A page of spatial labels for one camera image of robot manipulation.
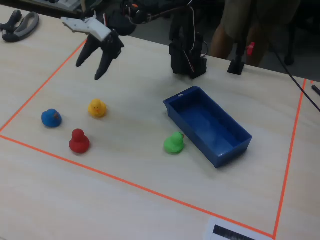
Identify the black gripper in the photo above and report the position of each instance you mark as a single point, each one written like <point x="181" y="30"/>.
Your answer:
<point x="111" y="44"/>

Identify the red rubber duck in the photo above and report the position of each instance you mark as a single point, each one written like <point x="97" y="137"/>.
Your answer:
<point x="79" y="142"/>

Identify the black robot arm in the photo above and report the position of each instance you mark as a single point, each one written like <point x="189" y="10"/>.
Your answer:
<point x="185" y="40"/>

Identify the yellow rubber duck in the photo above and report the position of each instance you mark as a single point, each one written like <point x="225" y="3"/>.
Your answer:
<point x="97" y="108"/>

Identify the blue rubber duck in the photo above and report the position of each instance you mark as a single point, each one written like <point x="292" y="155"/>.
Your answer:
<point x="51" y="119"/>

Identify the green rubber duck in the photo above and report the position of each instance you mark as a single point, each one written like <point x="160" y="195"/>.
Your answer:
<point x="173" y="143"/>

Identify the blue plastic box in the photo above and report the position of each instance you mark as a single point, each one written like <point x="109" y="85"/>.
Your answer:
<point x="212" y="125"/>

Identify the long orange tape strip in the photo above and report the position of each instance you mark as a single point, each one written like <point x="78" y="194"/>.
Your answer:
<point x="125" y="182"/>

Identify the person in khaki shorts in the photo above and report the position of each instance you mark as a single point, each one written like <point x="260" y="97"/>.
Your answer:
<point x="237" y="20"/>

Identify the red clamp knob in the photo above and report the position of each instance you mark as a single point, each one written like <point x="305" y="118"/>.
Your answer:
<point x="250" y="48"/>

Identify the white paper label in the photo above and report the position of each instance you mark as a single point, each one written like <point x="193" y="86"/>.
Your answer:
<point x="220" y="230"/>

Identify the black pen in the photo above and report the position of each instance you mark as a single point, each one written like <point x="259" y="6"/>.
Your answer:
<point x="316" y="90"/>

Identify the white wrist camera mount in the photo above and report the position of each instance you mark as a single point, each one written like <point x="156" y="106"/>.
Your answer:
<point x="93" y="27"/>

